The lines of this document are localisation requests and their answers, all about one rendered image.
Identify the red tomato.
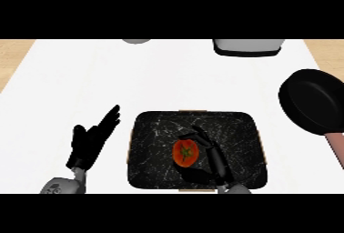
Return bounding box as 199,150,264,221
171,138,201,168

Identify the grey round object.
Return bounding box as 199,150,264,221
121,39,154,45

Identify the black pan with pink handle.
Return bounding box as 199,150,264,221
276,68,344,171

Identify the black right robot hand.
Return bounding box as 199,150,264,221
177,125,235,187

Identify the grey appliance with black base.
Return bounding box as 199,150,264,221
211,39,286,58

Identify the black marble tray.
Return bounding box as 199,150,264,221
126,109,270,193

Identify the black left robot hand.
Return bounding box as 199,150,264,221
65,104,123,171

